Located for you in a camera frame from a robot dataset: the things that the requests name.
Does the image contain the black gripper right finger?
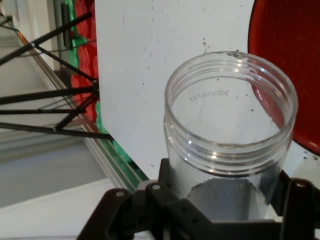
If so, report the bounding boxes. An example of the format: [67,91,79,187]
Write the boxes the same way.
[274,169,320,240]

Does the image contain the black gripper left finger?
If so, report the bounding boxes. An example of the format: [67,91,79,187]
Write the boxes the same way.
[76,157,215,240]

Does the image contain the dark grains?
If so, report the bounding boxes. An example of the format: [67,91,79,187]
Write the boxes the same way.
[189,177,254,221]

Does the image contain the clear plastic jar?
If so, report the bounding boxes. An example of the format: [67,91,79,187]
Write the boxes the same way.
[163,51,299,222]

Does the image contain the green foam puzzle piece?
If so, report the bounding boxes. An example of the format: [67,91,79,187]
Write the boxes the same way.
[65,0,89,50]
[94,100,137,166]

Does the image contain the black tripod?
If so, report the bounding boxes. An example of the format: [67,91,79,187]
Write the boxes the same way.
[0,11,115,142]

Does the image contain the red bowl with black rim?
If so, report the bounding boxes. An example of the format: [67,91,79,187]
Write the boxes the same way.
[247,0,320,156]

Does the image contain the red foam puzzle mat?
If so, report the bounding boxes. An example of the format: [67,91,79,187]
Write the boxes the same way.
[70,0,100,121]

